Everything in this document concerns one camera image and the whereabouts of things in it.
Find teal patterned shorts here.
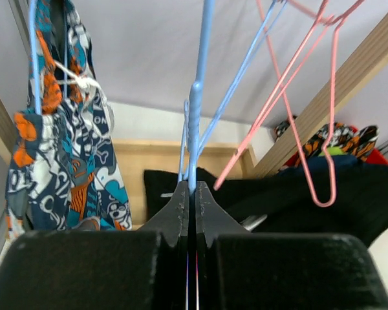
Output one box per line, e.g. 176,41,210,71
5,2,132,240

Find orange camouflage shorts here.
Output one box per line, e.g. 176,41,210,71
273,119,380,169

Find blue hanger holding green shorts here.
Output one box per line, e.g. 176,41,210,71
197,0,288,156

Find wooden clothes rack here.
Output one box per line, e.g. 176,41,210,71
0,1,388,227

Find navy blue shorts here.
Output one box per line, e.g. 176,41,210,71
277,154,369,176

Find red plastic tray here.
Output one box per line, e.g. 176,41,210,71
284,125,388,169

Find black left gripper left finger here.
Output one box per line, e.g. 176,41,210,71
0,181,189,309

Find lime green shorts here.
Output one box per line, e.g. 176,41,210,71
326,147,346,156

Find pink wire hanger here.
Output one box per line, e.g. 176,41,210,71
213,1,363,207
269,1,337,208

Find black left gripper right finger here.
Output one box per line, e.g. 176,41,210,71
195,181,388,309

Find black shorts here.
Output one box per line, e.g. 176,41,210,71
143,158,388,249

